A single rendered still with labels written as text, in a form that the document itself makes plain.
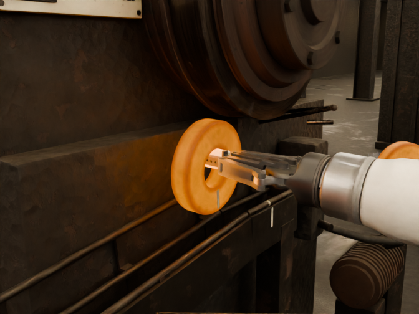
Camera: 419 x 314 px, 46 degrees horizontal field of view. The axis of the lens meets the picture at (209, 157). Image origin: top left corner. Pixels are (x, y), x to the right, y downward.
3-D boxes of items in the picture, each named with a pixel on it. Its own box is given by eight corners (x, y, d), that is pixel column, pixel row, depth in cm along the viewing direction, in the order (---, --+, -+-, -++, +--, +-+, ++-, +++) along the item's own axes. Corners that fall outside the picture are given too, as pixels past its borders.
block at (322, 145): (271, 233, 122) (274, 139, 116) (286, 224, 128) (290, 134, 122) (311, 243, 115) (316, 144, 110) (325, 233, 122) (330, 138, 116)
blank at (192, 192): (165, 131, 71) (183, 135, 69) (225, 107, 83) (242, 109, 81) (173, 226, 77) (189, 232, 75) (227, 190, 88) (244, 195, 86)
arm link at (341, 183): (377, 215, 69) (337, 205, 72) (385, 152, 66) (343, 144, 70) (355, 235, 61) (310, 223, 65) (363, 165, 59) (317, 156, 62)
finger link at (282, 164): (288, 188, 70) (284, 190, 69) (223, 173, 76) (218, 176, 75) (290, 162, 69) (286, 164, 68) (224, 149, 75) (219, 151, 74)
